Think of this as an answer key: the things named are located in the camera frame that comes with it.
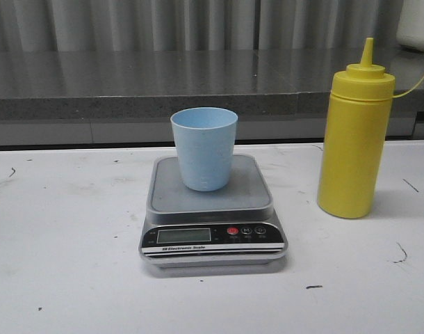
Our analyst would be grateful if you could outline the light blue plastic cup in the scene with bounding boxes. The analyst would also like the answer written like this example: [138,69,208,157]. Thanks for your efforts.
[170,107,238,191]

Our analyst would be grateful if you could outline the yellow squeeze bottle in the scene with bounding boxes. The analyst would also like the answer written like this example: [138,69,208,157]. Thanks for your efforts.
[317,38,410,219]

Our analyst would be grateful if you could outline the silver digital kitchen scale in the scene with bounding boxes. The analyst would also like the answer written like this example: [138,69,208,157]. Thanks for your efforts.
[139,154,288,269]

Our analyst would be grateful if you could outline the grey stone counter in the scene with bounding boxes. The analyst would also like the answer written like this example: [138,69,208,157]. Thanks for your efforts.
[0,48,424,147]

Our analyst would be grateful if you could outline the grey pleated curtain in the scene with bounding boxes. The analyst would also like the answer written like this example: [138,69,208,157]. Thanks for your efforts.
[0,1,402,52]

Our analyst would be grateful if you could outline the white appliance on counter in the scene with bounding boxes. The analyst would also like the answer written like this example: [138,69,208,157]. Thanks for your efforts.
[396,0,424,52]

